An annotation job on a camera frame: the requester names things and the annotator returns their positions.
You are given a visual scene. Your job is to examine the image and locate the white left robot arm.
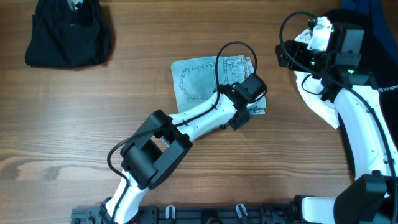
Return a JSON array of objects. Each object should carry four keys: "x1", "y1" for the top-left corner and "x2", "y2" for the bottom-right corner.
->
[{"x1": 99, "y1": 84, "x2": 254, "y2": 223}]

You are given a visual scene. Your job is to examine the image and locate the black logo t-shirt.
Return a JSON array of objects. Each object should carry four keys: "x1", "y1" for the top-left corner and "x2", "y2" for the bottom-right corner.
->
[{"x1": 324, "y1": 9, "x2": 397, "y2": 144}]

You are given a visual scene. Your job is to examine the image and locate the blue garment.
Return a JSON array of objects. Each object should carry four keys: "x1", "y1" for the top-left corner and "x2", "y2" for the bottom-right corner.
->
[{"x1": 340, "y1": 0, "x2": 397, "y2": 64}]

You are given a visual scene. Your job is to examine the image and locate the folded dark green garment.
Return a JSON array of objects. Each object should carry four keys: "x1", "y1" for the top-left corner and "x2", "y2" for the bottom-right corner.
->
[{"x1": 25, "y1": 0, "x2": 113, "y2": 68}]

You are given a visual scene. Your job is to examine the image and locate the light blue denim shorts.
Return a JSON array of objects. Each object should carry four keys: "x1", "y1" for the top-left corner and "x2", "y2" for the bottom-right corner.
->
[{"x1": 170, "y1": 54, "x2": 267, "y2": 139}]

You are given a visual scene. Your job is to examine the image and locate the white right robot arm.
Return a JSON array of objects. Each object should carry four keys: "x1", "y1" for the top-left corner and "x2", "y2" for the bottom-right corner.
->
[{"x1": 275, "y1": 37, "x2": 397, "y2": 223}]

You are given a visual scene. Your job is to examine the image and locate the white printed t-shirt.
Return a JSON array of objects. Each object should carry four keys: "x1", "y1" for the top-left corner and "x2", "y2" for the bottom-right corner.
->
[{"x1": 292, "y1": 27, "x2": 341, "y2": 130}]

